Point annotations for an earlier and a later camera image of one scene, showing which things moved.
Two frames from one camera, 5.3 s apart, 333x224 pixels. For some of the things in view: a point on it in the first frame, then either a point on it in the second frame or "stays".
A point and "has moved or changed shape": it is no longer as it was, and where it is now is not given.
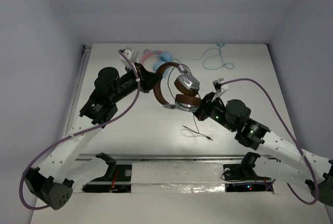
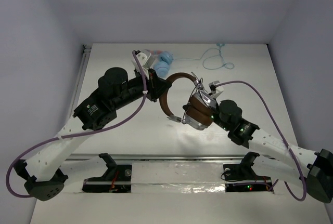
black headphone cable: (193, 114) -> (190, 97)
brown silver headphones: (186, 86) has moved or changed shape
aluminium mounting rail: (93, 158) stays
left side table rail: (86, 51) stays
